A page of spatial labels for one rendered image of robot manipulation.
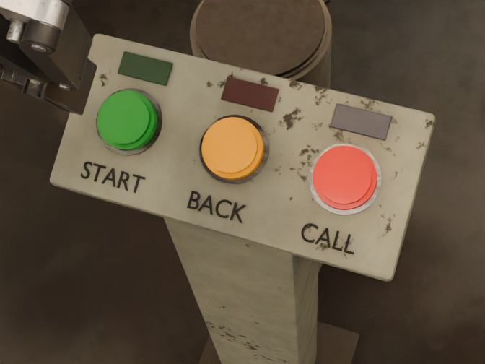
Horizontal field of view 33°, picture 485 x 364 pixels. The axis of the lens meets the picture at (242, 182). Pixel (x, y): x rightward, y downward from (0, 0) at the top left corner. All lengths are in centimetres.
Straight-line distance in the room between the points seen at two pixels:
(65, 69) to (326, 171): 22
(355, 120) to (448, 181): 69
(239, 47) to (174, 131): 15
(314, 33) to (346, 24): 66
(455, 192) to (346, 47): 30
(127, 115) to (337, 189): 15
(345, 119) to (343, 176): 4
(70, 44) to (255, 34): 35
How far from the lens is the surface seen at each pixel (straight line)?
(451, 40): 134
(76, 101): 46
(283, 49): 67
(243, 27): 69
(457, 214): 119
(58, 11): 30
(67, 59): 35
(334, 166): 51
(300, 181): 52
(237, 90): 54
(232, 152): 52
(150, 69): 56
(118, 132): 54
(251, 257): 60
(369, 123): 52
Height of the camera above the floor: 106
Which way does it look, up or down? 63 degrees down
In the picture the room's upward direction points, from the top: 10 degrees counter-clockwise
